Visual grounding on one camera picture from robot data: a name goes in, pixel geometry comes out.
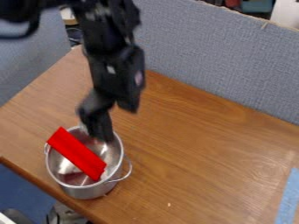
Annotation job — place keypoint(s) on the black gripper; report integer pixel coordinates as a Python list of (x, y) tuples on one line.
[(118, 74)]

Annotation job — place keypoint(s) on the red rectangular block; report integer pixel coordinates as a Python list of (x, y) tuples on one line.
[(71, 148)]

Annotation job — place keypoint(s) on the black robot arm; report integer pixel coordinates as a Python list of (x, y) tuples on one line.
[(107, 21)]

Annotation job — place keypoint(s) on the metal pot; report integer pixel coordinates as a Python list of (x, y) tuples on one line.
[(74, 181)]

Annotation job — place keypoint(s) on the grey fabric partition panel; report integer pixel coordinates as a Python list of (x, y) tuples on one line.
[(237, 56)]

